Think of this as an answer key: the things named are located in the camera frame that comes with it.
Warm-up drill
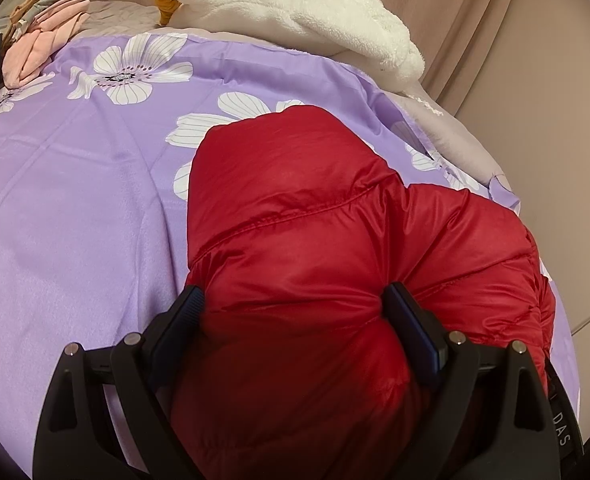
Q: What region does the red down jacket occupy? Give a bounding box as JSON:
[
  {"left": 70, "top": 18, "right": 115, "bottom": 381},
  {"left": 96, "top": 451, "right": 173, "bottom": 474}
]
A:
[{"left": 167, "top": 105, "right": 558, "bottom": 480}]

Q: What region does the white plush goose toy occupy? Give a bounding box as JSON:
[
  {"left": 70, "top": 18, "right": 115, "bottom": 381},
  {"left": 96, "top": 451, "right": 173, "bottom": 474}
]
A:
[{"left": 156, "top": 0, "right": 426, "bottom": 96}]

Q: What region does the black strap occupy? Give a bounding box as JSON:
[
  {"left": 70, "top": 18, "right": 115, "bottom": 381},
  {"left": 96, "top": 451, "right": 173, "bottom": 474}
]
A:
[{"left": 542, "top": 355, "right": 586, "bottom": 466}]

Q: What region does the purple floral bed sheet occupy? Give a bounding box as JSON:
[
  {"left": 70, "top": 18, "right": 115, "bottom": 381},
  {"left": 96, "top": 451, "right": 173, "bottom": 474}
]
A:
[{"left": 0, "top": 31, "right": 573, "bottom": 480}]

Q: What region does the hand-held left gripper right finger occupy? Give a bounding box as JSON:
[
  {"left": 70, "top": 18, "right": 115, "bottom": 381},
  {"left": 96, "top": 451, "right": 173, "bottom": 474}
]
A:
[{"left": 382, "top": 282, "right": 560, "bottom": 480}]

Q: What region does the pink clothing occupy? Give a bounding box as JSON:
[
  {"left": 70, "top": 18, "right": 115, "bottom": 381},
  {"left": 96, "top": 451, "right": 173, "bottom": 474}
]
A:
[{"left": 1, "top": 0, "right": 91, "bottom": 88}]

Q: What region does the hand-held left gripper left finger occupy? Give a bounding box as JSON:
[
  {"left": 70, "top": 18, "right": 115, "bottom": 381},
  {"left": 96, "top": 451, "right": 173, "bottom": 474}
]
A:
[{"left": 32, "top": 285, "right": 206, "bottom": 480}]

